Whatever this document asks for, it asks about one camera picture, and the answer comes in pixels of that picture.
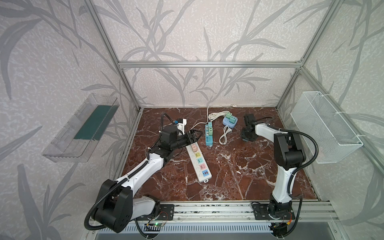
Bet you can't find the light blue square power socket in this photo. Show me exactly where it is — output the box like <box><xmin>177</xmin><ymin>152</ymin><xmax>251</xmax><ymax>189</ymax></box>
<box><xmin>223</xmin><ymin>116</ymin><xmax>238</xmax><ymax>129</ymax></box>

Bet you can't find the aluminium front rail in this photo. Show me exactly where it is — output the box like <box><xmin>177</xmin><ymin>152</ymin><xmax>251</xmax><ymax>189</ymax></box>
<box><xmin>156</xmin><ymin>201</ymin><xmax>340</xmax><ymax>224</ymax></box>

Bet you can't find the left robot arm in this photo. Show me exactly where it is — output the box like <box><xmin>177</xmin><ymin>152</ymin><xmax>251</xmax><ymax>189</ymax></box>
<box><xmin>84</xmin><ymin>123</ymin><xmax>204</xmax><ymax>233</ymax></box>

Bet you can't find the teal green usb adapter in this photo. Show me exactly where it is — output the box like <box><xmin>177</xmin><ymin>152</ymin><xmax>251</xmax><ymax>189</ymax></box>
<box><xmin>229</xmin><ymin>116</ymin><xmax>238</xmax><ymax>123</ymax></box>

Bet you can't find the white socket cable with plug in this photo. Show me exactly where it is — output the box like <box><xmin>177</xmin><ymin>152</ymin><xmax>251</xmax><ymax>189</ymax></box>
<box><xmin>218</xmin><ymin>125</ymin><xmax>233</xmax><ymax>145</ymax></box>

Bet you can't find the white long power strip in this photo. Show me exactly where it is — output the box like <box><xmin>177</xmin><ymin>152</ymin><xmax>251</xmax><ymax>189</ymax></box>
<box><xmin>186</xmin><ymin>143</ymin><xmax>212</xmax><ymax>183</ymax></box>

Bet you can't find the light green usb adapter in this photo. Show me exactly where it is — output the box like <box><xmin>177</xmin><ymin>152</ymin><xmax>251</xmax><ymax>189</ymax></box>
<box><xmin>225</xmin><ymin>112</ymin><xmax>233</xmax><ymax>119</ymax></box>

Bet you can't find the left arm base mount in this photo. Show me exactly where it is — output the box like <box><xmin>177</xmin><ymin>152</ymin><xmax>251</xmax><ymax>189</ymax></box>
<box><xmin>137</xmin><ymin>204</ymin><xmax>175</xmax><ymax>221</ymax></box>

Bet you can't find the teal power strip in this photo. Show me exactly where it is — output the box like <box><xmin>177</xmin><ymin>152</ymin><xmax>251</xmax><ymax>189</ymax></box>
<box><xmin>205</xmin><ymin>123</ymin><xmax>213</xmax><ymax>147</ymax></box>

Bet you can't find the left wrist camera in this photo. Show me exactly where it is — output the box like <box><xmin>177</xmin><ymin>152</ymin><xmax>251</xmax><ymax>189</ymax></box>
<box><xmin>174</xmin><ymin>118</ymin><xmax>187</xmax><ymax>135</ymax></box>

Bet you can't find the clear plastic wall tray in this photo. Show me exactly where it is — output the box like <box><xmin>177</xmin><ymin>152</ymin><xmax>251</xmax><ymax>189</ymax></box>
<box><xmin>42</xmin><ymin>94</ymin><xmax>120</xmax><ymax>163</ymax></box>

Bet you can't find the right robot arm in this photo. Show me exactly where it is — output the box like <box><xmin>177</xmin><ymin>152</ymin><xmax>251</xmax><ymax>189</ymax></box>
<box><xmin>241</xmin><ymin>114</ymin><xmax>319</xmax><ymax>219</ymax></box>

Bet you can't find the white bundled strip cable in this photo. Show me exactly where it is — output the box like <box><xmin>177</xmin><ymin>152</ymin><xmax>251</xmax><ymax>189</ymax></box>
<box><xmin>190</xmin><ymin>103</ymin><xmax>239</xmax><ymax>131</ymax></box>

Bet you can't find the white wire mesh basket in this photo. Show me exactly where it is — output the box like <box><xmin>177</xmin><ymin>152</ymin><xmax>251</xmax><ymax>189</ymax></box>
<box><xmin>291</xmin><ymin>91</ymin><xmax>364</xmax><ymax>164</ymax></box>

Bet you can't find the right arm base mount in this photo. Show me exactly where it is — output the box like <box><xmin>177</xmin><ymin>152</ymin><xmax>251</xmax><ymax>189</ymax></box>
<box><xmin>251</xmin><ymin>202</ymin><xmax>296</xmax><ymax>221</ymax></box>

